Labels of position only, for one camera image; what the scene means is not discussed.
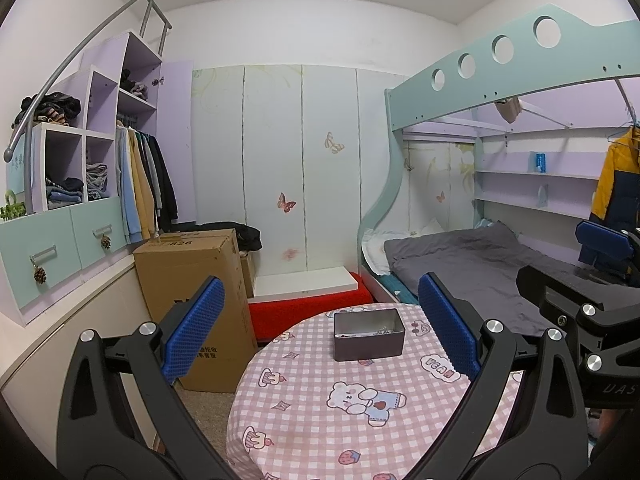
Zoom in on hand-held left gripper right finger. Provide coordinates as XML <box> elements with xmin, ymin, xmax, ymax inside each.
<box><xmin>400</xmin><ymin>272</ymin><xmax>591</xmax><ymax>480</ymax></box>

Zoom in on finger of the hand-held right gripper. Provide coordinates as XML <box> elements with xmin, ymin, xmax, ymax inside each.
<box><xmin>574</xmin><ymin>219</ymin><xmax>640</xmax><ymax>288</ymax></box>
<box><xmin>515</xmin><ymin>264</ymin><xmax>640</xmax><ymax>357</ymax></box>

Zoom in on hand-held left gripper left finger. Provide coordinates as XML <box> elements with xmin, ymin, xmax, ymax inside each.
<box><xmin>56</xmin><ymin>275</ymin><xmax>228</xmax><ymax>480</ymax></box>

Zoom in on grey metal box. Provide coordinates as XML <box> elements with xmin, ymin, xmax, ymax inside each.
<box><xmin>333</xmin><ymin>309</ymin><xmax>406</xmax><ymax>362</ymax></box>

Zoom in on yellow navy jacket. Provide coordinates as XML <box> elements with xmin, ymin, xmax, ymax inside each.
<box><xmin>589</xmin><ymin>127</ymin><xmax>640</xmax><ymax>266</ymax></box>

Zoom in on large cardboard box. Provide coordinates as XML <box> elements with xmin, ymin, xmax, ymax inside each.
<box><xmin>132</xmin><ymin>228</ymin><xmax>258</xmax><ymax>393</ymax></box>

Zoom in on teal bed sheet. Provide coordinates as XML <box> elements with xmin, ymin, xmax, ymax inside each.
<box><xmin>380</xmin><ymin>270</ymin><xmax>418</xmax><ymax>306</ymax></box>

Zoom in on grey duvet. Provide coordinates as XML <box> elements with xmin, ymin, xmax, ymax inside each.
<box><xmin>384</xmin><ymin>222</ymin><xmax>601</xmax><ymax>336</ymax></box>

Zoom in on white pillow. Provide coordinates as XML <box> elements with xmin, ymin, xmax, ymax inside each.
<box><xmin>361</xmin><ymin>227</ymin><xmax>416</xmax><ymax>276</ymax></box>

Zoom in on red carpeted step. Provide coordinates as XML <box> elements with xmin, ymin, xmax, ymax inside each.
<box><xmin>248</xmin><ymin>271</ymin><xmax>375</xmax><ymax>346</ymax></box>

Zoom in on black bag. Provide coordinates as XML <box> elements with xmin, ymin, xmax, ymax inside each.
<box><xmin>230</xmin><ymin>221</ymin><xmax>263</xmax><ymax>253</ymax></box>

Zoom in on pink checked tablecloth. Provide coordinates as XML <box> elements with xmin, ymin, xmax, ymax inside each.
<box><xmin>226</xmin><ymin>304</ymin><xmax>526</xmax><ymax>480</ymax></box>

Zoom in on white board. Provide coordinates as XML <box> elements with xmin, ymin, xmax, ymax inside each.
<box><xmin>252</xmin><ymin>266</ymin><xmax>362</xmax><ymax>298</ymax></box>

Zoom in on white low cabinet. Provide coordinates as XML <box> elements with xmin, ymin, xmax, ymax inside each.
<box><xmin>0</xmin><ymin>245</ymin><xmax>166</xmax><ymax>461</ymax></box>

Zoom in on black hanging jacket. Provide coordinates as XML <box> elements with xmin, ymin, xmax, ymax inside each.
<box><xmin>147</xmin><ymin>135</ymin><xmax>179</xmax><ymax>231</ymax></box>

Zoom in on yellow hoodie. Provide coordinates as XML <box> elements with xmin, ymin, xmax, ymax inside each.
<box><xmin>127</xmin><ymin>130</ymin><xmax>157</xmax><ymax>241</ymax></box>

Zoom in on teal drawer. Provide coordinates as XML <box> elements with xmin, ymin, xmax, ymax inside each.
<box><xmin>0</xmin><ymin>207</ymin><xmax>83</xmax><ymax>311</ymax></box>
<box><xmin>70</xmin><ymin>195</ymin><xmax>126</xmax><ymax>268</ymax></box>

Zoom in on light blue hoodie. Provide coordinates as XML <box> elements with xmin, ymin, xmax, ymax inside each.
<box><xmin>119</xmin><ymin>130</ymin><xmax>143</xmax><ymax>246</ymax></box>

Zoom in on beige hanging pouch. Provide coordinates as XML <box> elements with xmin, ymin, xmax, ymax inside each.
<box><xmin>495</xmin><ymin>99</ymin><xmax>523</xmax><ymax>123</ymax></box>

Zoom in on grey hanging garment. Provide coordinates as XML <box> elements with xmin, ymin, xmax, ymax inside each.
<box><xmin>140</xmin><ymin>132</ymin><xmax>164</xmax><ymax>221</ymax></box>

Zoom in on grey folded clothes stack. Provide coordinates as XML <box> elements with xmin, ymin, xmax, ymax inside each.
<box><xmin>86</xmin><ymin>161</ymin><xmax>109</xmax><ymax>202</ymax></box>

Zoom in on white sliding wardrobe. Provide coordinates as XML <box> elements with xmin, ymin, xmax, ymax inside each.
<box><xmin>192</xmin><ymin>65</ymin><xmax>411</xmax><ymax>281</ymax></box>

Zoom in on folded jeans stack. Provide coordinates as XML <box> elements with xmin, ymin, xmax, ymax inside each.
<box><xmin>46</xmin><ymin>176</ymin><xmax>85</xmax><ymax>206</ymax></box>

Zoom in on purple shelf unit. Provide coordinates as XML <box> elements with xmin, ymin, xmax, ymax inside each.
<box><xmin>7</xmin><ymin>31</ymin><xmax>195</xmax><ymax>226</ymax></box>

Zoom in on folded dark clothes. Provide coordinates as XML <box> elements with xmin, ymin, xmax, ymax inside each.
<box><xmin>120</xmin><ymin>69</ymin><xmax>149</xmax><ymax>101</ymax></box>

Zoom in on dark clothes pile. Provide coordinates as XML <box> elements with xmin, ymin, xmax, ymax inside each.
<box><xmin>12</xmin><ymin>92</ymin><xmax>81</xmax><ymax>128</ymax></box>

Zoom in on grey metal handrail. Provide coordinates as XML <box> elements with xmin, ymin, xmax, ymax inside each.
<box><xmin>4</xmin><ymin>0</ymin><xmax>173</xmax><ymax>163</ymax></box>

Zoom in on purple wall shelves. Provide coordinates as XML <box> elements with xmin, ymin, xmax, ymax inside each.
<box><xmin>472</xmin><ymin>167</ymin><xmax>601</xmax><ymax>221</ymax></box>

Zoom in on metal clothes rail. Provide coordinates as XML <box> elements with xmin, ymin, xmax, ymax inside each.
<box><xmin>520</xmin><ymin>77</ymin><xmax>640</xmax><ymax>130</ymax></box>

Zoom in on teal bunk bed frame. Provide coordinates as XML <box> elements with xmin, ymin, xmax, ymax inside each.
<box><xmin>357</xmin><ymin>2</ymin><xmax>640</xmax><ymax>306</ymax></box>

